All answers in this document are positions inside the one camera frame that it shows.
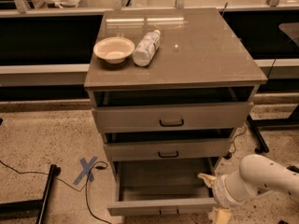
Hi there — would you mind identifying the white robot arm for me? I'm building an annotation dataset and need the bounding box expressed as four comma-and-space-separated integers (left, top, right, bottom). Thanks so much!
198, 154, 299, 224

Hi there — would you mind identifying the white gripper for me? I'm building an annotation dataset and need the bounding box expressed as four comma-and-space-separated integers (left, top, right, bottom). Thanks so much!
198, 173, 239, 224

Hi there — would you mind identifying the black stand leg left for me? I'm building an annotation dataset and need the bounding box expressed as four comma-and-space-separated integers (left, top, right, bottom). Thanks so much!
0, 164, 61, 224

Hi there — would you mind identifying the grey middle drawer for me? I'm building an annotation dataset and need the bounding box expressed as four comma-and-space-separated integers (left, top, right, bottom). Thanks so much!
104, 128, 234, 161

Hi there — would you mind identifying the grey drawer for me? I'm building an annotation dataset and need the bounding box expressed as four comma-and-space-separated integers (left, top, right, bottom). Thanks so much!
107, 158, 216, 217
93, 88, 253, 133
104, 128, 234, 161

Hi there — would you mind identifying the thin cable by cabinet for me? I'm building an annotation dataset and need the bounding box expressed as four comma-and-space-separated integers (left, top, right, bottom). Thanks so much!
223, 125, 248, 161

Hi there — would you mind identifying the grey drawer cabinet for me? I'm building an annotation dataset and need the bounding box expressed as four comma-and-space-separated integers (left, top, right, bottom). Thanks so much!
83, 7, 268, 173

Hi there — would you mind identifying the grey top drawer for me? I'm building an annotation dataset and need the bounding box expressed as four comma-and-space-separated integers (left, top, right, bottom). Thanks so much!
93, 88, 253, 133

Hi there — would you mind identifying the clear plastic water bottle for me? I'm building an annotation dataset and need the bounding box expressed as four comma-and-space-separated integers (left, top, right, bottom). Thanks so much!
133, 30, 161, 67

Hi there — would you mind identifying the white paper bowl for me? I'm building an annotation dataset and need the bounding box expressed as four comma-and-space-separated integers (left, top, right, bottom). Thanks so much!
93, 37, 135, 63

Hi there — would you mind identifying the blue tape cross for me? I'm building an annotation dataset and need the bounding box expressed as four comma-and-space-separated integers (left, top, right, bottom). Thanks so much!
73, 156, 97, 185

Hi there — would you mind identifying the black stand leg right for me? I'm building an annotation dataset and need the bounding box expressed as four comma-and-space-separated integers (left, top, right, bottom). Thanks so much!
247, 116, 269, 154

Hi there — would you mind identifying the black stand leg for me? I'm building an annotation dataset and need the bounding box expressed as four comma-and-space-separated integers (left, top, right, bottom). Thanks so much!
0, 164, 61, 224
247, 116, 269, 154

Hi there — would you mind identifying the grey bottom drawer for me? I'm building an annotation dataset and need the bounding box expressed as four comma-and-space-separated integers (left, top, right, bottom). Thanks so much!
107, 158, 216, 217

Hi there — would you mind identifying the black floor cable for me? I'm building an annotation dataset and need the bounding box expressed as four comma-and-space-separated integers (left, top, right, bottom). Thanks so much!
0, 160, 112, 224

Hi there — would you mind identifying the black caster wheel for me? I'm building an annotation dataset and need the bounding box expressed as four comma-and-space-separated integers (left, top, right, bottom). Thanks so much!
288, 166, 299, 173

